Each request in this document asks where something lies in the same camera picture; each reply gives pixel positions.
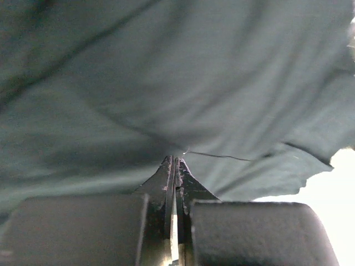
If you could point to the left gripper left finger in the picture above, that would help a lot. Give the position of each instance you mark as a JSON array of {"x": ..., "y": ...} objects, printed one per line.
[{"x": 96, "y": 229}]

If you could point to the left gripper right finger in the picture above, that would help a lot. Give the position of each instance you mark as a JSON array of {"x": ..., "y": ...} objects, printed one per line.
[{"x": 213, "y": 232}]

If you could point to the black t-shirt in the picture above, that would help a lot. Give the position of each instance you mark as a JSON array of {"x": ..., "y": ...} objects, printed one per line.
[{"x": 256, "y": 96}]

